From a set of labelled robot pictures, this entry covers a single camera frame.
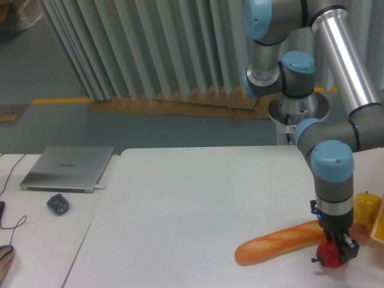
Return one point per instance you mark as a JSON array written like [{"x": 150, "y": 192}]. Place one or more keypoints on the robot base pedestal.
[{"x": 287, "y": 113}]

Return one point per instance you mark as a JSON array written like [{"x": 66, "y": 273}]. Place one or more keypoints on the baguette bread loaf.
[{"x": 279, "y": 243}]

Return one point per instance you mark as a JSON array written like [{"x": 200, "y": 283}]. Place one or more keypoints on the brown cardboard sheet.
[{"x": 235, "y": 105}]

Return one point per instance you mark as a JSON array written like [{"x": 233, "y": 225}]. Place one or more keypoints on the yellow bell pepper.
[{"x": 365, "y": 209}]

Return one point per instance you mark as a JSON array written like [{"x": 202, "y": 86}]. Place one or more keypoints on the brown egg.
[{"x": 359, "y": 233}]

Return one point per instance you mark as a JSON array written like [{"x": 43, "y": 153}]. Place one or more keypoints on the silver closed laptop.
[{"x": 68, "y": 169}]

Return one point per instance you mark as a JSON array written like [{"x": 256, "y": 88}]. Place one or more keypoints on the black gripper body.
[{"x": 337, "y": 217}]

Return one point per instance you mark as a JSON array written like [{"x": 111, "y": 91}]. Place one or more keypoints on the person's hand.
[{"x": 7, "y": 255}]

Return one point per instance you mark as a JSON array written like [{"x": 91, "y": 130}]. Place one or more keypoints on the pale folding screen partition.
[{"x": 159, "y": 48}]

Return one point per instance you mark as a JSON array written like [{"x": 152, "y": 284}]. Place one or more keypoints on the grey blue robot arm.
[{"x": 327, "y": 148}]

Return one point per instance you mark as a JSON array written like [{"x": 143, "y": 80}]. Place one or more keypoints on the red bell pepper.
[{"x": 328, "y": 255}]

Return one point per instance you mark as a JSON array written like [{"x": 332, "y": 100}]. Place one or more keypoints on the black pen-like device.
[{"x": 2, "y": 208}]

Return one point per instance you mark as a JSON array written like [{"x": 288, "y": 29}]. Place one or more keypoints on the yellow basket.
[{"x": 377, "y": 231}]

